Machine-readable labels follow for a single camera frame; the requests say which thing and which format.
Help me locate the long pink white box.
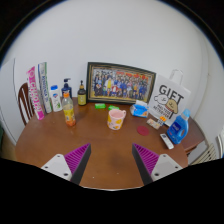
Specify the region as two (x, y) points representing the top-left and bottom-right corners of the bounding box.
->
(26, 65), (46, 121)

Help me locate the blue detergent bottle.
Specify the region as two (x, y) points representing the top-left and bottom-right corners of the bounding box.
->
(166, 108), (192, 145)

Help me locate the orange drink bottle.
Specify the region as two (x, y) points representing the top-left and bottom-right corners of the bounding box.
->
(62, 90), (77, 128)

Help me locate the puzzle cube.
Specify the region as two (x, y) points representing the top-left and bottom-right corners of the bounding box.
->
(157, 115), (168, 128)

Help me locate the small green pack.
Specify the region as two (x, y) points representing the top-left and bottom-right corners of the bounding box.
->
(107, 104), (120, 112)
(94, 102), (107, 110)

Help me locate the white remote control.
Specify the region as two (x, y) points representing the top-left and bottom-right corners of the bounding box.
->
(159, 132), (175, 150)

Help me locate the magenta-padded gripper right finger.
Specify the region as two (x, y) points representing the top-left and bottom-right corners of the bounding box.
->
(131, 143), (184, 186)

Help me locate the framed group photo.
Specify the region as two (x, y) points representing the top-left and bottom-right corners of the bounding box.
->
(85, 61), (157, 106)

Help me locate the dark blue pump bottle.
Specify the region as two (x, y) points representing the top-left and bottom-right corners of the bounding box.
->
(61, 77), (73, 99)

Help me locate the brown wooden chair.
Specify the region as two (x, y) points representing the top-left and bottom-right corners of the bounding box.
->
(17, 82), (35, 127)

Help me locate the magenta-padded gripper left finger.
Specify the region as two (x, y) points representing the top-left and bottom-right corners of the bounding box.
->
(40, 143), (92, 186)

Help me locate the beige snack packet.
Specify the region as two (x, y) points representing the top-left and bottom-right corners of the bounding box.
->
(146, 118), (162, 130)

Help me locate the blue tissue pack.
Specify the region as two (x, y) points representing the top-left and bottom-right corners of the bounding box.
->
(129, 99), (150, 118)

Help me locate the white printed gift bag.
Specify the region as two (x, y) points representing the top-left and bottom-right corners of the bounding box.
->
(147, 68), (192, 128)

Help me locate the white bottle with blue cap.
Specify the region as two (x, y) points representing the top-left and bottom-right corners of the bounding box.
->
(49, 84), (63, 113)

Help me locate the dark pump bottle yellow label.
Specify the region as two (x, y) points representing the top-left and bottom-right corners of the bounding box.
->
(77, 80), (88, 107)

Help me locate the pink printed mug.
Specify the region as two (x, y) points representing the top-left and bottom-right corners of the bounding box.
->
(106, 108), (127, 131)

